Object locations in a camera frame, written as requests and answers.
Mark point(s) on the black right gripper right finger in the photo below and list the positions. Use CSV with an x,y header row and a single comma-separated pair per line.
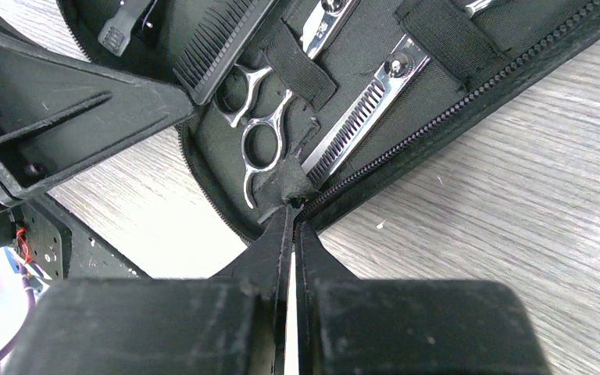
x,y
352,325

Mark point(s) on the black zip tool case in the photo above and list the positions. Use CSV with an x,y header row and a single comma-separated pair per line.
x,y
483,54

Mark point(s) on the black curved hair clip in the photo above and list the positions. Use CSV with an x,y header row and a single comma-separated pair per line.
x,y
133,17

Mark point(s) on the silver thinning scissors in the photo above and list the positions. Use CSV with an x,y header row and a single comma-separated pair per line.
x,y
395,71

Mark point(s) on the silver hair scissors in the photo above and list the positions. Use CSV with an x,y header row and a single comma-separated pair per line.
x,y
290,58

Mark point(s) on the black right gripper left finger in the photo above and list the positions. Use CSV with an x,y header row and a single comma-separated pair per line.
x,y
231,323

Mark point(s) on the black hair comb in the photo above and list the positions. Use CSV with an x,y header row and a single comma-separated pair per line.
x,y
216,44

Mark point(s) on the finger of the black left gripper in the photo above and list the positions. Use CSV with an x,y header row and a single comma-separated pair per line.
x,y
59,116

